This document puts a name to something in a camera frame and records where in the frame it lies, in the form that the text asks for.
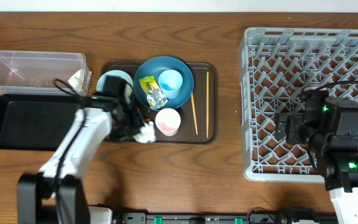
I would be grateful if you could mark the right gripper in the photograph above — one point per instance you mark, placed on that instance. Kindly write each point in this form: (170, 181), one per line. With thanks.
(295, 121)

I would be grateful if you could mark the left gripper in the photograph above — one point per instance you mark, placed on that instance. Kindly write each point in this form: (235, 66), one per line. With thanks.
(138, 123)

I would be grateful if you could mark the white napkin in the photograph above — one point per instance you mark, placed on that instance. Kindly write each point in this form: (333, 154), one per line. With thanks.
(146, 134)

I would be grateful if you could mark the yellow snack wrapper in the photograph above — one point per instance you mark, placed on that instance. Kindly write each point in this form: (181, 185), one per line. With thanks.
(154, 95)

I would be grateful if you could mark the pink cup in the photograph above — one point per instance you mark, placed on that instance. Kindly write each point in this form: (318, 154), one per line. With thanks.
(168, 121)

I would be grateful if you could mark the light blue cup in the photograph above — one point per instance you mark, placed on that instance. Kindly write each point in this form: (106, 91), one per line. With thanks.
(170, 82)

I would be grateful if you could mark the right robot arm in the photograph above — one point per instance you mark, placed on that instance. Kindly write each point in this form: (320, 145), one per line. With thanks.
(329, 128)

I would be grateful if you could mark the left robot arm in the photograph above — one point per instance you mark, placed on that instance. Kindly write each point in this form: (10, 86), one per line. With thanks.
(55, 194)

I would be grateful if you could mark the grey dishwasher rack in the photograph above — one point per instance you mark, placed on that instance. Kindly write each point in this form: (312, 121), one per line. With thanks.
(275, 66)

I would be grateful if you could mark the light blue rice bowl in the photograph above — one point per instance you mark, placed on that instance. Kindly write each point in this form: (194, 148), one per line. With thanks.
(116, 73)

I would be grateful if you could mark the dark blue bowl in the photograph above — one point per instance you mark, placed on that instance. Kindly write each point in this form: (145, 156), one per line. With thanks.
(155, 67)

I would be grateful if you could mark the left wooden chopstick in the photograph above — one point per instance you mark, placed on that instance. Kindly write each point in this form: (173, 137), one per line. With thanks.
(194, 113)

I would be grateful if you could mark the wooden chopstick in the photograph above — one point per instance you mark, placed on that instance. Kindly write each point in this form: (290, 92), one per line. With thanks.
(207, 105)
(194, 113)

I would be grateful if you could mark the brown serving tray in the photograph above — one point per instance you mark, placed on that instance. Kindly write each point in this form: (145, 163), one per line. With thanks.
(186, 132)

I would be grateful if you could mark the right wooden chopstick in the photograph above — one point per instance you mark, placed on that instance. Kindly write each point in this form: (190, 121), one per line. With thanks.
(207, 105)

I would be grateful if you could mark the black plastic bin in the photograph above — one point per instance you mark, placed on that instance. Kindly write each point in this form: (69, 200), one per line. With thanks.
(35, 122)

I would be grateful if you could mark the clear plastic bin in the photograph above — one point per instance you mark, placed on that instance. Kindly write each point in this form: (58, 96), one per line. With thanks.
(33, 73)

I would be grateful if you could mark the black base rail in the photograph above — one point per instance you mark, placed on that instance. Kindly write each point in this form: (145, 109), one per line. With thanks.
(143, 218)

